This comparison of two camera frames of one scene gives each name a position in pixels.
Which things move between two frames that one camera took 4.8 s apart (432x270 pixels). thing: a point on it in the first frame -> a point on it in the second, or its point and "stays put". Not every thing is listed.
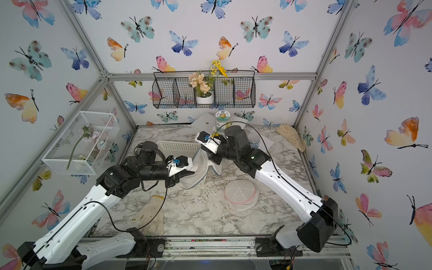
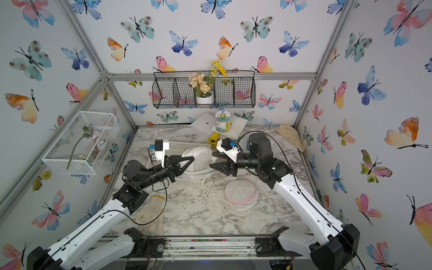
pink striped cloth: (241, 194) stays put
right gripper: (214, 157) -> (232, 168)
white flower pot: (207, 100) stays put
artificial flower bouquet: (203, 84) stays put
